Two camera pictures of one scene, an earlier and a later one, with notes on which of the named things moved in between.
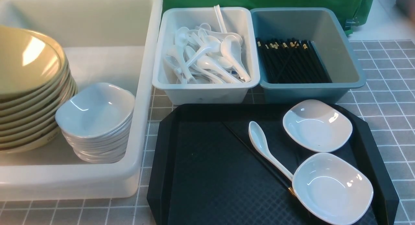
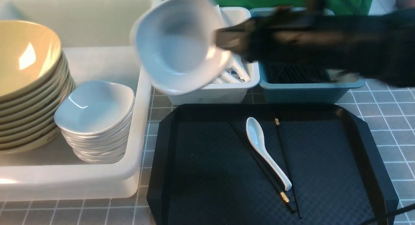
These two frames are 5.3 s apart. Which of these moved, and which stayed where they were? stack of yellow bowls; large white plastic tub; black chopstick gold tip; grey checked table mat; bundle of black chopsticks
Moved: black chopstick gold tip
Stayed: grey checked table mat; bundle of black chopsticks; stack of yellow bowls; large white plastic tub
